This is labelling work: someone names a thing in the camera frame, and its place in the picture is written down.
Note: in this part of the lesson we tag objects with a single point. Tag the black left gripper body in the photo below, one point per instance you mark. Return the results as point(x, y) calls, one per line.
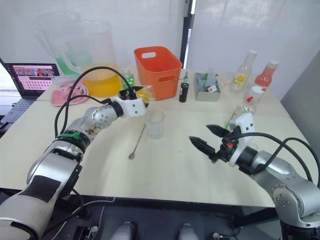
point(128, 95)

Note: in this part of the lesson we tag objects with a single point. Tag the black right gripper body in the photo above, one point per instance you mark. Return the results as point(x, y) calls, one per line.
point(226, 150)

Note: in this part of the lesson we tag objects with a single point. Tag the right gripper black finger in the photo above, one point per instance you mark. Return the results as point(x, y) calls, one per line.
point(202, 148)
point(218, 130)

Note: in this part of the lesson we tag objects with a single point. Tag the square glass bottle yellow liquid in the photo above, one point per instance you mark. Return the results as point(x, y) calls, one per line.
point(145, 95)

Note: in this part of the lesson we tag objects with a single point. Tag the clear plastic juice bottle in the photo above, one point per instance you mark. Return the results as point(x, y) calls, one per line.
point(252, 105)

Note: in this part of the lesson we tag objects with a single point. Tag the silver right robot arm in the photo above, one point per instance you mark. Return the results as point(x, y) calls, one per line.
point(287, 180)

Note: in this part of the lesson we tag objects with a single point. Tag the square glass bottle green liquid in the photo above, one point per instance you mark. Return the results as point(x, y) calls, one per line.
point(131, 79)

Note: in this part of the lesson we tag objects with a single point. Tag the clear ribbed drinking glass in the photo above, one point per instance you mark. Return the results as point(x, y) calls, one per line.
point(155, 130)

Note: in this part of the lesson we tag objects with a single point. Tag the clear pitcher with orange liquid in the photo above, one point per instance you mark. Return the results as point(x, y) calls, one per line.
point(102, 82)

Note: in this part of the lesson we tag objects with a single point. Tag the small black cylindrical bottle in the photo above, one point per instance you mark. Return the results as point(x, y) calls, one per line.
point(183, 93)

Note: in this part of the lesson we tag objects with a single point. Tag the small green dropper bottle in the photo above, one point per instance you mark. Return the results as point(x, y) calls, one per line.
point(185, 78)

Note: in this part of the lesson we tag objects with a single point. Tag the long metal bar spoon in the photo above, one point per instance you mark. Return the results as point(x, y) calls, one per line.
point(131, 156)

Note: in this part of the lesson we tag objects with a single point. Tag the tall clear bottle flower label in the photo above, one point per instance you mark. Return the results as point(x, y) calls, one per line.
point(241, 80)

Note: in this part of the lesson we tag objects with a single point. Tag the pink juice bottle white cap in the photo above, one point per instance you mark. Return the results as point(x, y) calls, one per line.
point(263, 80)

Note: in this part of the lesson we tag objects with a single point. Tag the clear pitcher with green liquid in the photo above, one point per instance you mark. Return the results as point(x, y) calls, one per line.
point(60, 65)

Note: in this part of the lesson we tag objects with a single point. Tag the orange plastic basket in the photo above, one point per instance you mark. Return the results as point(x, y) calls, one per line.
point(150, 72)

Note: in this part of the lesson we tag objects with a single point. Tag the grey metal box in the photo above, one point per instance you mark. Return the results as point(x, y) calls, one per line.
point(207, 96)

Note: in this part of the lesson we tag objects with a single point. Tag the red white sachet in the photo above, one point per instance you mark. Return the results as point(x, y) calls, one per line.
point(212, 88)

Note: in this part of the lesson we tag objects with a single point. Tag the green sachet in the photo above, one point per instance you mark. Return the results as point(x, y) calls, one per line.
point(201, 80)

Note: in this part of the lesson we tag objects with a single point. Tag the clear plastic bag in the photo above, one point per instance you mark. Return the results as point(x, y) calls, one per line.
point(61, 80)

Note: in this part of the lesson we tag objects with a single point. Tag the grey rounded shape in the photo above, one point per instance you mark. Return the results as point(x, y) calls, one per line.
point(188, 232)
point(125, 232)

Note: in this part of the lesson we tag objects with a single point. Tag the black laptop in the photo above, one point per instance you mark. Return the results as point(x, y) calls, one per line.
point(32, 80)

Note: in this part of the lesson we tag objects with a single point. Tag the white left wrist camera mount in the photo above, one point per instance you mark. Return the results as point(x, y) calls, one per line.
point(133, 107)

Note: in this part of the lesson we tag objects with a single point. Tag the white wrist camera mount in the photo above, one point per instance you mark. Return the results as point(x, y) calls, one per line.
point(133, 107)
point(246, 125)

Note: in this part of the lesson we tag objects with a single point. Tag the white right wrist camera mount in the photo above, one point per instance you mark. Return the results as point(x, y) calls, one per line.
point(246, 125)

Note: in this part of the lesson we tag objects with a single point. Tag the black table frame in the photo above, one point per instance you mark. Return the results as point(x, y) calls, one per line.
point(175, 203)

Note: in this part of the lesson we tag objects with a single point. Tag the black vertical post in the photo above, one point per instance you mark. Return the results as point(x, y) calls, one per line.
point(186, 37)

